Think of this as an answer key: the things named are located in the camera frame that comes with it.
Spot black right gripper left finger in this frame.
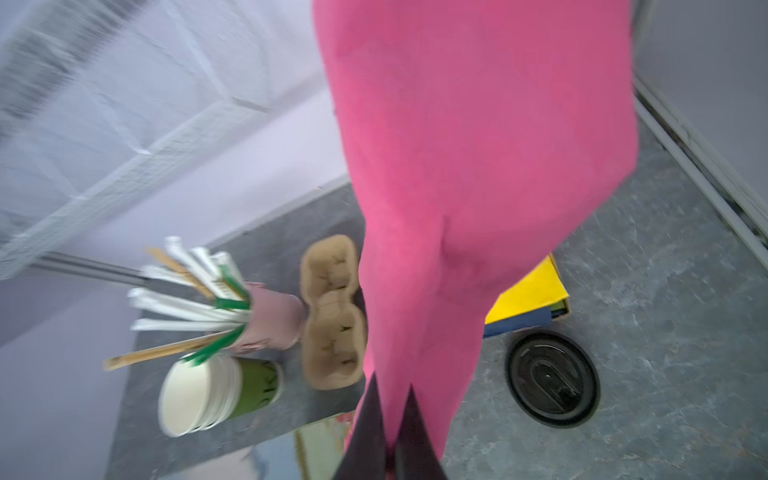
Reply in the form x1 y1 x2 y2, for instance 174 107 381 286
333 375 387 480

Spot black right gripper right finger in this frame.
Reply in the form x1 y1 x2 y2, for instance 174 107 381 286
394 389 447 480

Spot green white paper bag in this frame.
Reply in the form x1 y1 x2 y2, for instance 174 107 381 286
167 412 354 480

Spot paper cups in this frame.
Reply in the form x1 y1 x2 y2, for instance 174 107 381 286
158 354 284 438

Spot pink paper sheet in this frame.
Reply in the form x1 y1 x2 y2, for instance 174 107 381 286
313 1 638 453

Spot brown pulp cup carrier stack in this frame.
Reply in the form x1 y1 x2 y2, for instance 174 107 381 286
300 234 368 390

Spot stack of black cup lids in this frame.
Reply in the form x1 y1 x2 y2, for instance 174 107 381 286
505 330 601 429

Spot pink straw holder cup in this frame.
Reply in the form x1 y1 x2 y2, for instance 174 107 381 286
232 283 306 353

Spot bundle of wrapped straws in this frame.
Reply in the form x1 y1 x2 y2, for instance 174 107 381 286
104 236 255 371

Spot long white wire shelf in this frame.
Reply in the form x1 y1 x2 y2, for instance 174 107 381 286
1 1 273 279

